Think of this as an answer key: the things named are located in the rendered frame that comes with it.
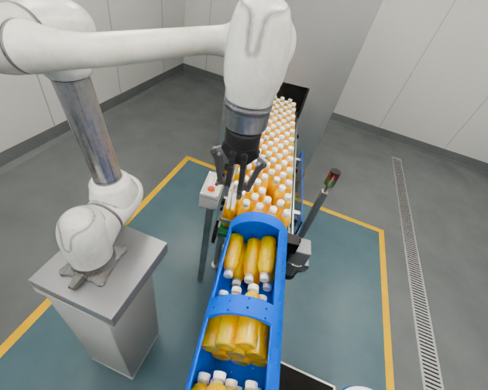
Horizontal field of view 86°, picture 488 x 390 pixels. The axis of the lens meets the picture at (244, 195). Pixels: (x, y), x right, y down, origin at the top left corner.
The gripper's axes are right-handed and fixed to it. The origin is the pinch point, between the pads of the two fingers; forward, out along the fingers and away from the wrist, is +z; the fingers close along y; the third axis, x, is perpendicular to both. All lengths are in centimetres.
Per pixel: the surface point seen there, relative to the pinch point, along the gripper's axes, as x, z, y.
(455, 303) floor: -109, 170, -213
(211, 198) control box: -48, 54, 18
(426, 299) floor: -104, 169, -183
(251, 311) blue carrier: 10.3, 38.6, -13.7
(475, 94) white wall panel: -418, 69, -281
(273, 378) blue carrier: 25, 43, -25
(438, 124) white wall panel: -418, 127, -264
